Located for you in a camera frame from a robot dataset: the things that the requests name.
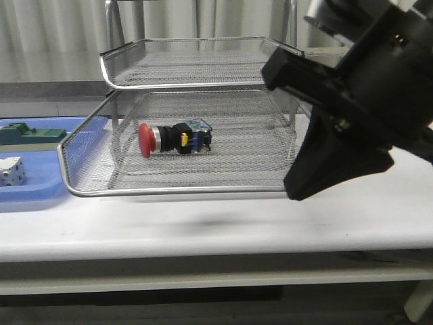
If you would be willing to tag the red emergency stop button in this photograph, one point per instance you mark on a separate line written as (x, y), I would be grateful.
(186, 138)

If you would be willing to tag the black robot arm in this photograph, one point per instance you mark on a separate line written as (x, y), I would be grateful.
(378, 96)

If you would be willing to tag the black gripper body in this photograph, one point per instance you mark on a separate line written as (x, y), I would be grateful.
(335, 148)

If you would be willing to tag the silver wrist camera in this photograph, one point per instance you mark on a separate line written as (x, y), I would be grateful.
(334, 19)

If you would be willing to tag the green terminal block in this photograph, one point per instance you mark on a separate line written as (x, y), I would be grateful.
(21, 133)

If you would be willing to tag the white table leg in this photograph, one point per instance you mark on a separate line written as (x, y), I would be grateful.
(419, 301)

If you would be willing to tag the silver metal rack frame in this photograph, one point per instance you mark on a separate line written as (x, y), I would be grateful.
(193, 116)

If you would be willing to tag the blue plastic tray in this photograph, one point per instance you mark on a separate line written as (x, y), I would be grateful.
(43, 180)

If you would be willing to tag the dark background workbench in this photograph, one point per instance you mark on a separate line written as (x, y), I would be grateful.
(50, 84)

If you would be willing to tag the white circuit breaker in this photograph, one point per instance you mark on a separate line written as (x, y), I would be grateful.
(12, 171)

